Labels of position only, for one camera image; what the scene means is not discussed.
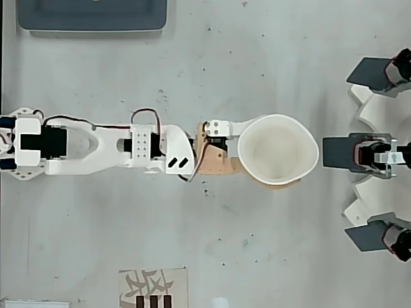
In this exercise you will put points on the tan gripper with servo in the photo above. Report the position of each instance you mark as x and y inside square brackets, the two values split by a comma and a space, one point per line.
[214, 159]

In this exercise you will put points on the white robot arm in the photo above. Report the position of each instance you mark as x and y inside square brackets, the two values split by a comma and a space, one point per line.
[106, 150]

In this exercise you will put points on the printed paper mat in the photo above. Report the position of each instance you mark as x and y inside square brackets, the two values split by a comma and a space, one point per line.
[151, 285]

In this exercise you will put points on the black flat paddle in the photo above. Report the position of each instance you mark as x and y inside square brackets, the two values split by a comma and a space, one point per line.
[366, 237]
[337, 151]
[367, 73]

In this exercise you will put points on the white cog wheel fixture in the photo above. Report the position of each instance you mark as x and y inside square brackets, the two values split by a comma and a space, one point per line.
[375, 109]

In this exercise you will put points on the grey plastic tray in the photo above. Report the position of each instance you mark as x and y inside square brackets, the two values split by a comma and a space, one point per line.
[93, 14]

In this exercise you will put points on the servo motor with grey bracket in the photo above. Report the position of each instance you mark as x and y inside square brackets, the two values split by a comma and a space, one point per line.
[399, 242]
[399, 69]
[382, 157]

